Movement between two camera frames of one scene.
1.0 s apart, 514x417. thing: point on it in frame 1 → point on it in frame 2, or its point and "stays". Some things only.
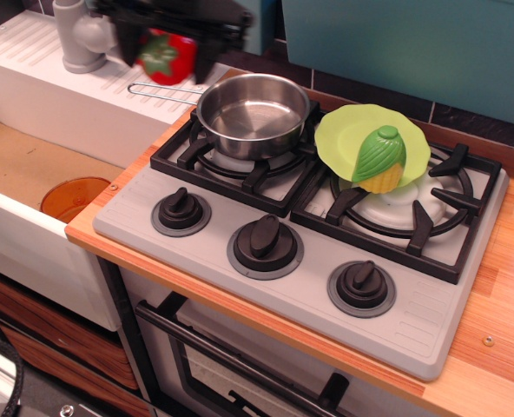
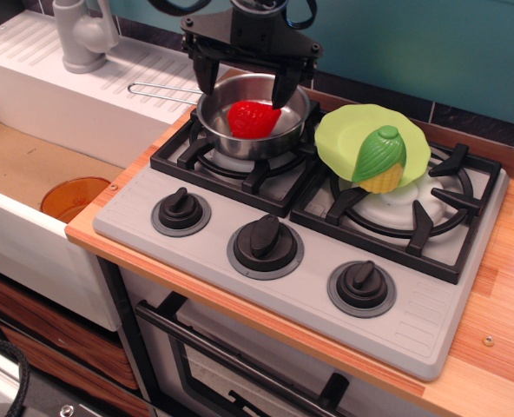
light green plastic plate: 342,133 stays
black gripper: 231,19 → 251,32
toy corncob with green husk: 380,162 stays
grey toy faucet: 84,40 stays
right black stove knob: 361,289 stays
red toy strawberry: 167,58 → 252,120
